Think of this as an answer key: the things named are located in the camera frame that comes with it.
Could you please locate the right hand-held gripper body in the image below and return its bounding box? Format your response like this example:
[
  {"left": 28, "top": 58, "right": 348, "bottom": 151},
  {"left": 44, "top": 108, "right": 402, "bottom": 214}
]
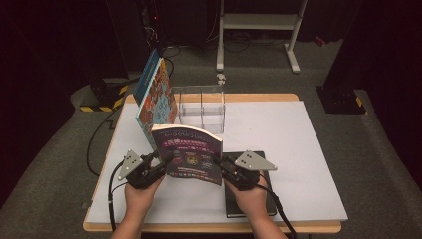
[{"left": 221, "top": 149, "right": 279, "bottom": 192}]

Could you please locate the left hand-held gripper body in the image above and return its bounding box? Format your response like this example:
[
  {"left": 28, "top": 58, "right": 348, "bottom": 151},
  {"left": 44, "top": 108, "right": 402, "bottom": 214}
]
[{"left": 118, "top": 148, "right": 167, "bottom": 191}]

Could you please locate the purple paperback book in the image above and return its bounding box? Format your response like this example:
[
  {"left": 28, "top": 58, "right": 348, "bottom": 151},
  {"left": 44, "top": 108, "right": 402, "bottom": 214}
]
[{"left": 151, "top": 123, "right": 224, "bottom": 187}]

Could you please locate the light blue picture book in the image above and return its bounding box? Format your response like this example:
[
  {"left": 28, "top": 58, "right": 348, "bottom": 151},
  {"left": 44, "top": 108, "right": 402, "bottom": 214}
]
[{"left": 135, "top": 59, "right": 180, "bottom": 151}]

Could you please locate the clear acrylic book rack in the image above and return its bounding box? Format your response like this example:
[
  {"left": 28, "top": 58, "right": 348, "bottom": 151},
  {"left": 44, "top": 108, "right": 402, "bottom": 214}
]
[{"left": 171, "top": 84, "right": 227, "bottom": 134}]

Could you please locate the person's right hand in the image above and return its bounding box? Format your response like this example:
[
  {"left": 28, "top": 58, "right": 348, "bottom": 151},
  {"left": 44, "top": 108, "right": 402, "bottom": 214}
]
[{"left": 225, "top": 172, "right": 271, "bottom": 222}]

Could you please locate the person's left hand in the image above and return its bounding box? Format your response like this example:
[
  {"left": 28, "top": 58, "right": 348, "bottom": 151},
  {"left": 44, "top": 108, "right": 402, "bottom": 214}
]
[{"left": 124, "top": 175, "right": 166, "bottom": 219}]

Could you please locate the black notebook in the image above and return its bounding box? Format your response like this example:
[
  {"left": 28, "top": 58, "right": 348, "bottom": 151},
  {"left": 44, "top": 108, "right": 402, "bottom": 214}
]
[{"left": 221, "top": 150, "right": 279, "bottom": 219}]

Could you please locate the black yellow striped stand base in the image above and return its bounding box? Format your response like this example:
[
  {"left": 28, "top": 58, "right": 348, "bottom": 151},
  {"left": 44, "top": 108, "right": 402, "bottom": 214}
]
[
  {"left": 316, "top": 86, "right": 368, "bottom": 116},
  {"left": 79, "top": 78, "right": 129, "bottom": 114}
]

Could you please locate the dark equipment with red light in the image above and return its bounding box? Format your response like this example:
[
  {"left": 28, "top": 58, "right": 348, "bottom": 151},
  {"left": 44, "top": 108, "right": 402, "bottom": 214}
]
[{"left": 141, "top": 0, "right": 167, "bottom": 54}]

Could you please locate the white metal stand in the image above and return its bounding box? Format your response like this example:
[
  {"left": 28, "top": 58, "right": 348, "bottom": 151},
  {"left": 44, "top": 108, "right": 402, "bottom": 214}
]
[{"left": 216, "top": 0, "right": 309, "bottom": 75}]

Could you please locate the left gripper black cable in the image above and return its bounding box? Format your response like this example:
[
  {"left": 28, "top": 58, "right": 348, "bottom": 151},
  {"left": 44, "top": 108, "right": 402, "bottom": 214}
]
[{"left": 107, "top": 160, "right": 129, "bottom": 233}]

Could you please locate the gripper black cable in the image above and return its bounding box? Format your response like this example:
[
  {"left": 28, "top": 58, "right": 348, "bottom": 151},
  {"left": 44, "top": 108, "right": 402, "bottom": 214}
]
[
  {"left": 107, "top": 160, "right": 129, "bottom": 233},
  {"left": 254, "top": 183, "right": 301, "bottom": 239}
]

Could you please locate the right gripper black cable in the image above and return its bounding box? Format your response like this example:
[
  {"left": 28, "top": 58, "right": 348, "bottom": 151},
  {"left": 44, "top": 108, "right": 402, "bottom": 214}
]
[{"left": 254, "top": 183, "right": 301, "bottom": 239}]

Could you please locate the black floor cable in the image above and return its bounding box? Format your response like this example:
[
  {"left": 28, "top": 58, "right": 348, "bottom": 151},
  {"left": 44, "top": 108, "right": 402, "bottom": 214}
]
[{"left": 85, "top": 45, "right": 176, "bottom": 177}]

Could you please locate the black cable bundle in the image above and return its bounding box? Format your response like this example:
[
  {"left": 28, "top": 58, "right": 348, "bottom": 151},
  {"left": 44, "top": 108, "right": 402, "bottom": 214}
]
[{"left": 205, "top": 29, "right": 291, "bottom": 54}]

